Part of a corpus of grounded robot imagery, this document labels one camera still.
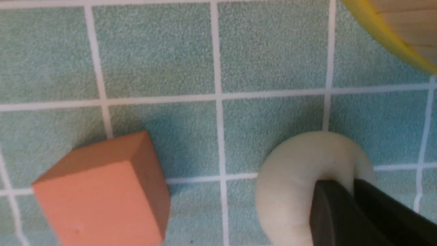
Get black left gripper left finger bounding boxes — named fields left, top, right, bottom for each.
left=309, top=180, right=393, bottom=246

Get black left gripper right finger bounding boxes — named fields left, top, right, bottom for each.
left=354, top=179, right=437, bottom=246

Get white bun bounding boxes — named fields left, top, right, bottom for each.
left=255, top=131, right=377, bottom=246

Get bamboo steamer tray yellow rim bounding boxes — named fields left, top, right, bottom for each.
left=343, top=0, right=437, bottom=76

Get green checkered table mat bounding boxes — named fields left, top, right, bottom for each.
left=0, top=0, right=436, bottom=246

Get orange cube block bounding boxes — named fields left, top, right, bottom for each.
left=31, top=131, right=171, bottom=246

